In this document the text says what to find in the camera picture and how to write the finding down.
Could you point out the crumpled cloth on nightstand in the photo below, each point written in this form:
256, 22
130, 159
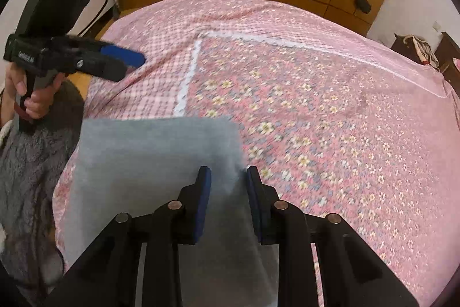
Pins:
422, 48

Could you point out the dark wooden nightstand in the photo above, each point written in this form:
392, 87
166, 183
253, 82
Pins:
451, 51

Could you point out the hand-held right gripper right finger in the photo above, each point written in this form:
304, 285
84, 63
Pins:
256, 206

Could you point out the person's left forearm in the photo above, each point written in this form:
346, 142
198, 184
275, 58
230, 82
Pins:
32, 166

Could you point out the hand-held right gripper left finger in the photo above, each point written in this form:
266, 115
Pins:
203, 206

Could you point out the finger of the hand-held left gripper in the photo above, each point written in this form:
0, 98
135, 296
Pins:
122, 54
104, 69

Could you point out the small black hanging object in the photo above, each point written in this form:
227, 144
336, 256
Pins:
363, 3

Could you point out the grey pants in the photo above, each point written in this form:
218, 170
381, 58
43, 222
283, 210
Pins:
143, 156

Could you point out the pink floral bedspread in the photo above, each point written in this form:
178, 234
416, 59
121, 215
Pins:
323, 112

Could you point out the white wall outlet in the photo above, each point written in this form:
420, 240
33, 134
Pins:
436, 25

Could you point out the person's left hand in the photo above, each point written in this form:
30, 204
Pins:
39, 102

